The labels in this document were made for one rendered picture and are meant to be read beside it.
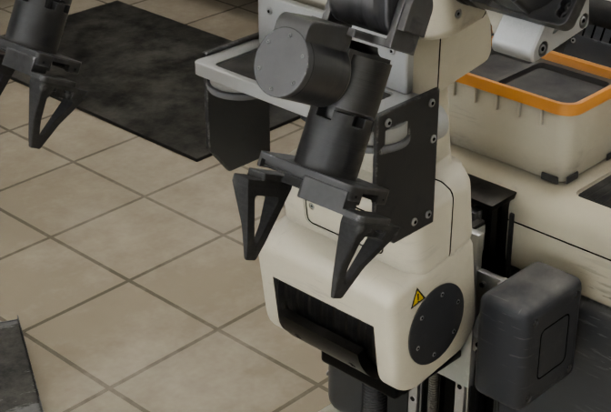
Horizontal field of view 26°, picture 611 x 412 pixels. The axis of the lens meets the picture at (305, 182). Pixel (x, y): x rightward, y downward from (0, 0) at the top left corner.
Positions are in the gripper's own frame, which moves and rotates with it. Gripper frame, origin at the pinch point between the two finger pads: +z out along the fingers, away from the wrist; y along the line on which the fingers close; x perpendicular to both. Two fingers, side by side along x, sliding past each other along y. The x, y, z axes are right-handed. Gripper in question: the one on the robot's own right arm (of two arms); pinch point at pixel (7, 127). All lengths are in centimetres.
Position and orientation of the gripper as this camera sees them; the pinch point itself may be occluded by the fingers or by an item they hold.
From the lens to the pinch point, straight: 145.8
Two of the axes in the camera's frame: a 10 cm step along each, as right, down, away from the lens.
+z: -2.9, 9.5, 1.0
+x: 5.8, 0.9, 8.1
